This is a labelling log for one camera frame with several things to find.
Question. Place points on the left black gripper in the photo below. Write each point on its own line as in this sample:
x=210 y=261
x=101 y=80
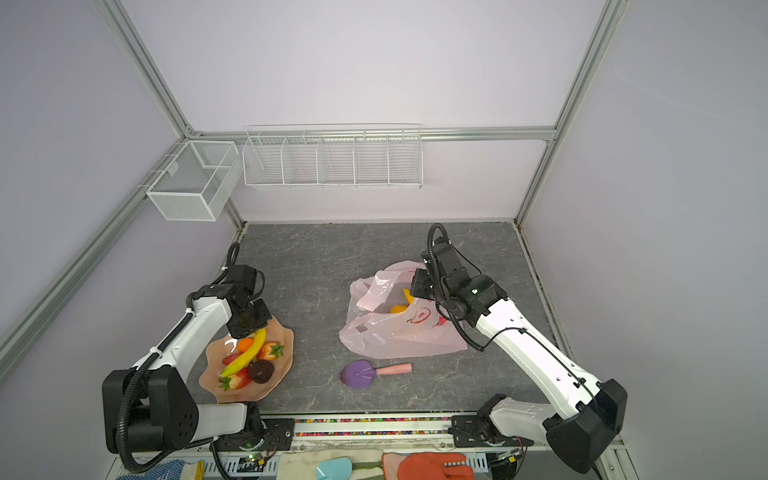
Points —
x=264 y=317

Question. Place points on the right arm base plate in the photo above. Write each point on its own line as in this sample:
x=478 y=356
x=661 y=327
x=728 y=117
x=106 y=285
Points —
x=473 y=431

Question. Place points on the red orange glove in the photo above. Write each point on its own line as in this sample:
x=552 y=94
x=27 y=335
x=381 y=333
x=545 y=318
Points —
x=435 y=466

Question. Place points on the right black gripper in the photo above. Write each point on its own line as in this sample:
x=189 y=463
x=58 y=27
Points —
x=420 y=288

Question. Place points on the pink plastic bag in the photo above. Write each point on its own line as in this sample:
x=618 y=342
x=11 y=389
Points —
x=372 y=331

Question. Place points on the dark brown round fruit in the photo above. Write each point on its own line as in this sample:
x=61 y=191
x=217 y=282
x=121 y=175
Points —
x=261 y=371

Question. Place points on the purple scoop with pink handle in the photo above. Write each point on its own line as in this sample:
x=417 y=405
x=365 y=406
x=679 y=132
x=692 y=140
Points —
x=360 y=374

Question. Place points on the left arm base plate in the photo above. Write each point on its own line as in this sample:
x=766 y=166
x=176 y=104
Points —
x=276 y=434

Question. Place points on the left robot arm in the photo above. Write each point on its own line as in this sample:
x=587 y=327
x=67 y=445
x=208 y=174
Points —
x=149 y=412

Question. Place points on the yellow banana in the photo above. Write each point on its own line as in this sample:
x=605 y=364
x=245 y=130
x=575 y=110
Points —
x=245 y=358
x=408 y=296

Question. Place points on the light blue scoop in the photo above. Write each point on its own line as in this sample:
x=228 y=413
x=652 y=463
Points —
x=334 y=469

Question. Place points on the pink wavy plate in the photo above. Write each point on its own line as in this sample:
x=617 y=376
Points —
x=220 y=348

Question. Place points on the red strawberry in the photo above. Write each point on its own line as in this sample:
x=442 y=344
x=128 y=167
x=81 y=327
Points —
x=271 y=351
x=236 y=381

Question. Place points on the small white mesh basket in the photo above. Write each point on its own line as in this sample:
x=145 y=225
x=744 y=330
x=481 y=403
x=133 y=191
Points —
x=198 y=181

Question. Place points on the orange small fruit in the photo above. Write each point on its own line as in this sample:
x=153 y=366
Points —
x=244 y=344

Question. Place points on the long white wire basket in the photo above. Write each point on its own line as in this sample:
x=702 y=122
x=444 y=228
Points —
x=333 y=156

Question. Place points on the blue white knit glove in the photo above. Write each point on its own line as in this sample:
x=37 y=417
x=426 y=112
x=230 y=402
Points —
x=172 y=470

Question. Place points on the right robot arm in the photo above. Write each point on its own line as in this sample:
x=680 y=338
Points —
x=582 y=415

